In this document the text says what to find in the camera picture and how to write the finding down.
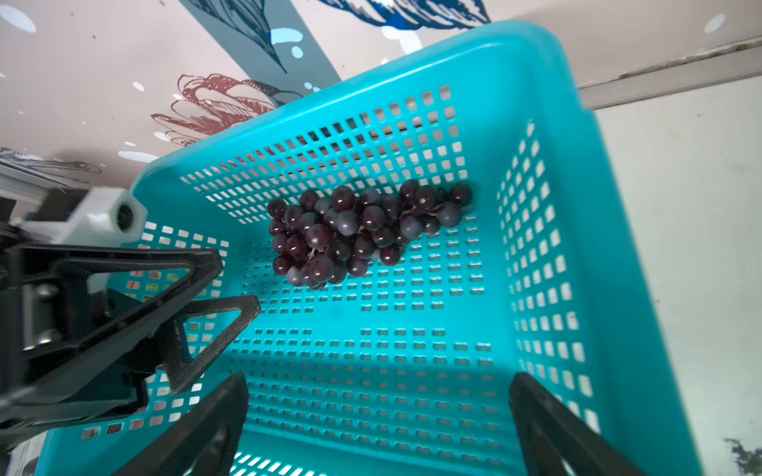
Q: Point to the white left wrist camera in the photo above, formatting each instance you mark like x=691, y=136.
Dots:
x=99, y=217

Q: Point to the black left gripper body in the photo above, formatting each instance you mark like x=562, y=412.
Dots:
x=36, y=397

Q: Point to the dark purple grape bunch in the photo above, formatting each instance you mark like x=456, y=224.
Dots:
x=321, y=240

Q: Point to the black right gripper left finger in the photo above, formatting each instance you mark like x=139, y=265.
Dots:
x=204, y=442

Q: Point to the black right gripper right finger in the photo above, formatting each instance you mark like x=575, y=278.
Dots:
x=554, y=441

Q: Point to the teal plastic basket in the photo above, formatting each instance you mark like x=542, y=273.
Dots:
x=406, y=370

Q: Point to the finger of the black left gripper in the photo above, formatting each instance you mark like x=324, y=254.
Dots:
x=182, y=367
x=131, y=279

